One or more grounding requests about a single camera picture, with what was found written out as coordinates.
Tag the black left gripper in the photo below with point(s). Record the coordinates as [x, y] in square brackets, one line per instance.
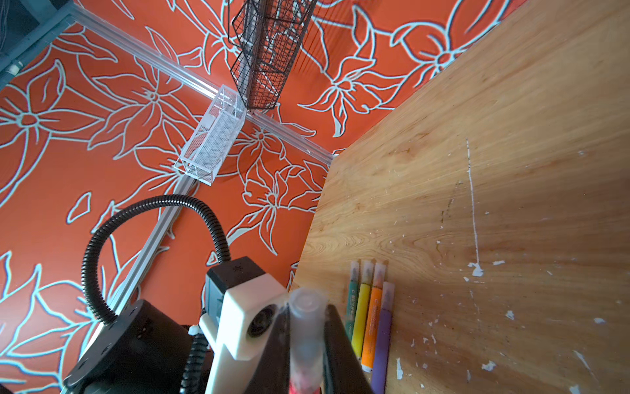
[145, 351]

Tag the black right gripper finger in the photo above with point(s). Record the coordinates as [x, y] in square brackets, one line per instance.
[342, 372]

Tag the purple pen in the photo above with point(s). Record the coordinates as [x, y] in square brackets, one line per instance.
[379, 370]

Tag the orange pen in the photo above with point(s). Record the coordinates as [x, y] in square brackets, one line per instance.
[374, 308]

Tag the green pen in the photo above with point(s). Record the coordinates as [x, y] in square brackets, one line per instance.
[351, 303]

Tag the yellow pen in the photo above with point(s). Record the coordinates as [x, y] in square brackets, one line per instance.
[361, 314]

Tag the pink pen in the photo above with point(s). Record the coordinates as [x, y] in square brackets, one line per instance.
[303, 388]

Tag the white mesh basket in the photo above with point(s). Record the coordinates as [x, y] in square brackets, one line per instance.
[207, 149]

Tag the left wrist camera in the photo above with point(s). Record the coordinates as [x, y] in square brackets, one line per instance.
[242, 303]

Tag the left aluminium frame rail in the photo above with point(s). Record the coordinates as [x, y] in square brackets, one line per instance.
[129, 288]

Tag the black wire basket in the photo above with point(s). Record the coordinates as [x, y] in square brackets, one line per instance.
[269, 35]

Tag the aluminium corner frame post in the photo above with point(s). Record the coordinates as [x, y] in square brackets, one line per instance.
[165, 65]

